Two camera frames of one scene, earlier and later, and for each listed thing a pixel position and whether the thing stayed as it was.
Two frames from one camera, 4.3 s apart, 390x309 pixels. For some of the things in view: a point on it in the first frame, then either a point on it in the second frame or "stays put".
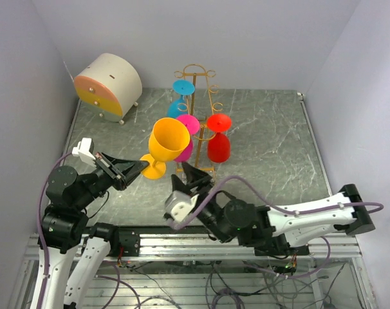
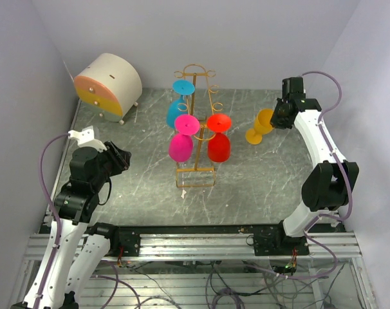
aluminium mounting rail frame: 192,271 stays put
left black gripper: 112,167 → 120,158
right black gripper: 194,177 → 275,121
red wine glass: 219,145 stays put
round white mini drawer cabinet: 109,85 stays put
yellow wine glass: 168,138 → 262,124
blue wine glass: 179,107 stays put
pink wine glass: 194,127 stays put
